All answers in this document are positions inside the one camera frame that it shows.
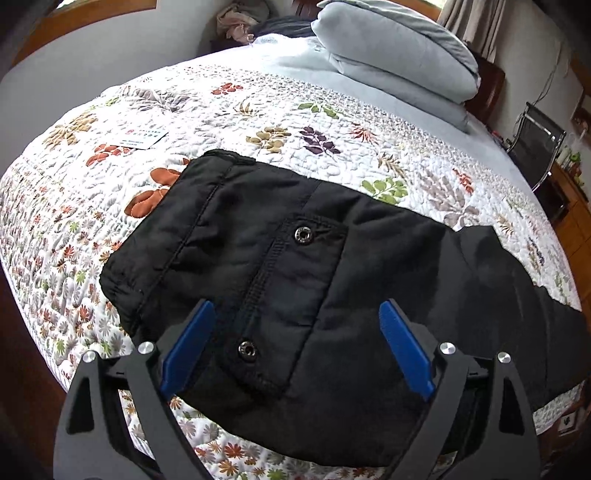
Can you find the black padded pants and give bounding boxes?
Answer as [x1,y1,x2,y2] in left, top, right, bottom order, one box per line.
[100,150,590,467]

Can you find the wooden desk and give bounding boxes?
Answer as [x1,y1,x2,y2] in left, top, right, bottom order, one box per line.
[549,161,591,296]

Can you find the floral quilted bedspread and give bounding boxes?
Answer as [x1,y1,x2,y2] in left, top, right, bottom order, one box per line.
[0,62,583,480]

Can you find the small paper card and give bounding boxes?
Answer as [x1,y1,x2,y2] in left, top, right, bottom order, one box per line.
[119,129,167,150]

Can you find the black office chair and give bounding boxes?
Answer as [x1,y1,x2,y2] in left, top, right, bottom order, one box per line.
[507,102,566,192]

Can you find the folded light blue duvet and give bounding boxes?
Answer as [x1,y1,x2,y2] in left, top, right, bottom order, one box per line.
[311,1,481,132]

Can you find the grey curtain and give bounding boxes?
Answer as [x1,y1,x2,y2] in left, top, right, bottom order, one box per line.
[437,0,507,62]

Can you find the pile of clothes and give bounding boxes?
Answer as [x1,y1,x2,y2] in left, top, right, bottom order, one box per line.
[215,0,273,45]

